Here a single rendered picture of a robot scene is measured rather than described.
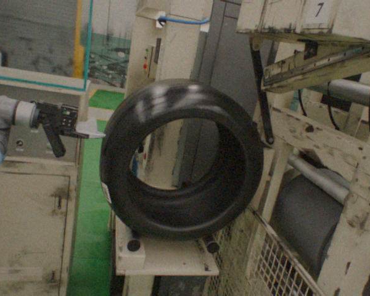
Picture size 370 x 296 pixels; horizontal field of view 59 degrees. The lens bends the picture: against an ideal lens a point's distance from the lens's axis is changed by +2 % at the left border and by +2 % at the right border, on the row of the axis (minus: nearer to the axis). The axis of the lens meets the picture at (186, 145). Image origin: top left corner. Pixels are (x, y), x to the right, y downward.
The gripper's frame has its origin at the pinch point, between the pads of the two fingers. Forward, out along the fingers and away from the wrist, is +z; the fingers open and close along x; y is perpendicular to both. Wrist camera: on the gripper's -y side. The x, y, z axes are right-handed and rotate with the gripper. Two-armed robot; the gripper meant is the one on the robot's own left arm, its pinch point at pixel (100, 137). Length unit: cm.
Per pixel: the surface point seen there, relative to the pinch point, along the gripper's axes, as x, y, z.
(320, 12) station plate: -30, 50, 41
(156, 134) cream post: 25.7, -2.0, 22.6
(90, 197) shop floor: 190, -123, 9
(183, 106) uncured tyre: -11.3, 18.1, 20.6
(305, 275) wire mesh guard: -36, -17, 63
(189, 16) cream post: 26, 45, 23
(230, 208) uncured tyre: -12.1, -11.9, 46.2
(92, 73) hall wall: 893, -102, -31
